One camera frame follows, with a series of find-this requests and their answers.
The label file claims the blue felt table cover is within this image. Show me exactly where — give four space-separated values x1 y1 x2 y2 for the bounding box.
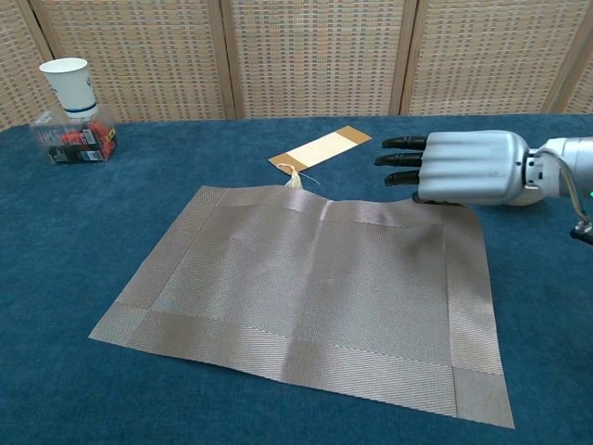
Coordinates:
0 113 593 445

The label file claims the woven bamboo folding screen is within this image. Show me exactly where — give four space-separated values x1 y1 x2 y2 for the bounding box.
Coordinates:
0 0 593 132

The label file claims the clear box with red items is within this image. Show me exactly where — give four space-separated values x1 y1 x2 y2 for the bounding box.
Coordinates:
29 108 119 166

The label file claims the tan white bookmark with tassel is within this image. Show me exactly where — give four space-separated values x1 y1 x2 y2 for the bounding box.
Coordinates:
267 125 373 190

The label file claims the woven beige placemat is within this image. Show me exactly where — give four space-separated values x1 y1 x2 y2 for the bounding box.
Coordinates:
86 184 517 430

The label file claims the white paper cup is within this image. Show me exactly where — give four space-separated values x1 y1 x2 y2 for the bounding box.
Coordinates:
38 57 99 120

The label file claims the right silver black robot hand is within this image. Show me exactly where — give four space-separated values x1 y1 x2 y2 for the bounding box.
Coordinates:
373 130 541 208

